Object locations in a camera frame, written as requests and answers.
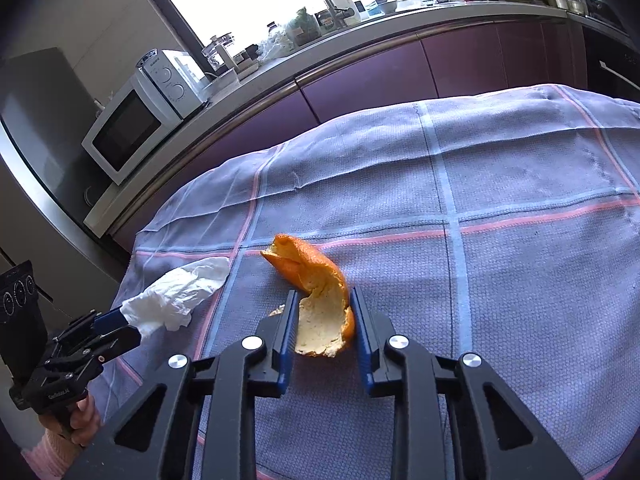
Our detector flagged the white tissue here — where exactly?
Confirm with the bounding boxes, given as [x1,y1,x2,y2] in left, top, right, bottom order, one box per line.
[119,257,230,339]

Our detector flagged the orange peel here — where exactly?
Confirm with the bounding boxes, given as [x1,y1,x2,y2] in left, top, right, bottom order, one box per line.
[260,234,356,359]

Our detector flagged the purple kitchen counter cabinets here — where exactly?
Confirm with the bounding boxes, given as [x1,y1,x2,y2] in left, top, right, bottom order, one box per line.
[85,2,587,248]

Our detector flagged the person's left hand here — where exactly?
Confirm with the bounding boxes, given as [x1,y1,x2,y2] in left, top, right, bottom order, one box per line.
[38,394,102,446]

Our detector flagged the grey refrigerator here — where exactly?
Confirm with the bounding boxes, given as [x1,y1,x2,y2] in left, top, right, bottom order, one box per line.
[1,48,130,328]

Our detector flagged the purple plaid tablecloth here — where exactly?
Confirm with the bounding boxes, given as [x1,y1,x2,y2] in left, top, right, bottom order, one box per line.
[91,84,639,479]

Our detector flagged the white microwave oven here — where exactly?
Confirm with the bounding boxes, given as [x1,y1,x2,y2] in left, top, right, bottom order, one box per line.
[82,49,207,184]

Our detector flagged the black built-in oven stove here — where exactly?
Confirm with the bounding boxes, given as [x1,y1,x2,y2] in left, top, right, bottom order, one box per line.
[582,18,639,103]

